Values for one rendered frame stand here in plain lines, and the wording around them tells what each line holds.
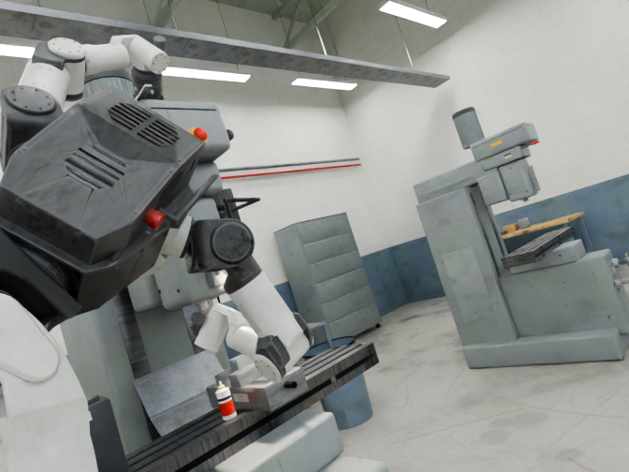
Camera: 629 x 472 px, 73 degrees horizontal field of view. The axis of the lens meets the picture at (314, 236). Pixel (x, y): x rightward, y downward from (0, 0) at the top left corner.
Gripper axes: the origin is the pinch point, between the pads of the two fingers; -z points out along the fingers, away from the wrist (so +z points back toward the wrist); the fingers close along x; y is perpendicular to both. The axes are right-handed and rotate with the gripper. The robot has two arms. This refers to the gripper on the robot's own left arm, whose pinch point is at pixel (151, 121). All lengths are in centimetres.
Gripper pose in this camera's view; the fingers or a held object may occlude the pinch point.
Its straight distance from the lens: 155.5
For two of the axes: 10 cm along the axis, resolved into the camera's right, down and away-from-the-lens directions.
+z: 2.1, -6.5, -7.3
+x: 8.5, -2.4, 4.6
